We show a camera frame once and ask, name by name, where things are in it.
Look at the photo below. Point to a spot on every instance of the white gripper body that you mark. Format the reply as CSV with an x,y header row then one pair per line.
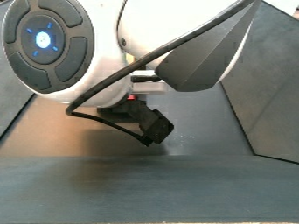
x,y
147,85

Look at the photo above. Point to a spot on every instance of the red double-square forked block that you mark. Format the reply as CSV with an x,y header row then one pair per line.
x,y
131,97

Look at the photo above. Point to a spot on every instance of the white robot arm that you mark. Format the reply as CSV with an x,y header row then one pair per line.
x,y
67,44

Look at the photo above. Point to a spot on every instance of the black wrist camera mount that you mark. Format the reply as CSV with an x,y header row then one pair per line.
x,y
132,111

